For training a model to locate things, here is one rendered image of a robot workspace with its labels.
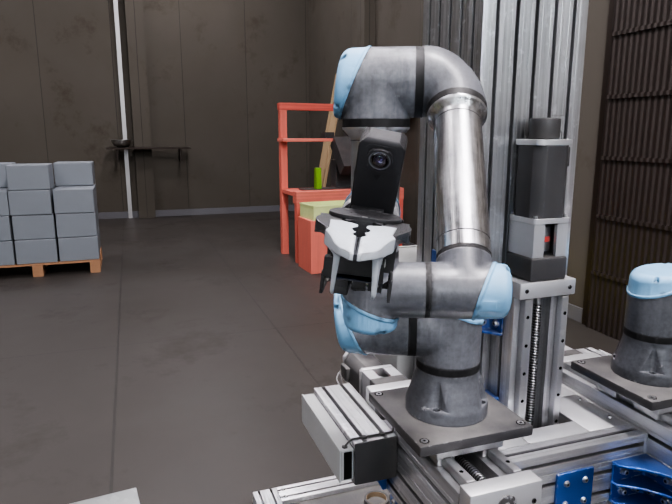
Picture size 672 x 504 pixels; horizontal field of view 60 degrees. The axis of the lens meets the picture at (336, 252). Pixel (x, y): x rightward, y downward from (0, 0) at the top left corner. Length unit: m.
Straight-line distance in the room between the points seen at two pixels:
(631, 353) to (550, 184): 0.41
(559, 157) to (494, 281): 0.50
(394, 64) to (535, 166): 0.38
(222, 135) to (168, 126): 1.01
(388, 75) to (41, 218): 6.34
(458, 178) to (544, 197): 0.38
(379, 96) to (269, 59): 11.03
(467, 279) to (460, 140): 0.23
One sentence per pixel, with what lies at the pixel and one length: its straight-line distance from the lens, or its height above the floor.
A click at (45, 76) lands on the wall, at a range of 11.70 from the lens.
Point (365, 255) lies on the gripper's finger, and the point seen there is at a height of 1.45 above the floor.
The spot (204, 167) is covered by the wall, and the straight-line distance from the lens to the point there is 11.68.
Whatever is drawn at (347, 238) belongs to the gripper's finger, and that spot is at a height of 1.46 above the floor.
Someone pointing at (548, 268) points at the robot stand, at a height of 1.28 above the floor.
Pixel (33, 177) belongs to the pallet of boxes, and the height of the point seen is 1.09.
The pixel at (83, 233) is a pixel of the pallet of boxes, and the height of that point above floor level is 0.45.
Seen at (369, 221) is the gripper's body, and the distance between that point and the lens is 0.56.
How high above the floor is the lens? 1.54
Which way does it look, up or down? 11 degrees down
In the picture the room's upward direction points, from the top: straight up
